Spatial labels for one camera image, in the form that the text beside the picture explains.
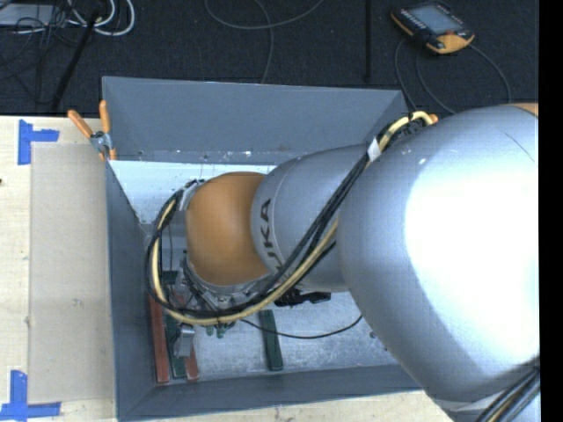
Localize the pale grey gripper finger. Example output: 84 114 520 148
173 324 196 360

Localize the red-brown flat block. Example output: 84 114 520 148
148 294 171 385
174 295 201 382

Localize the dark green flat block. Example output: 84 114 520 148
258 309 285 373
163 312 188 380

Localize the pale wood flat board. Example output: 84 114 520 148
26 142 117 406

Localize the grey metal bin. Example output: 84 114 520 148
101 76 424 422

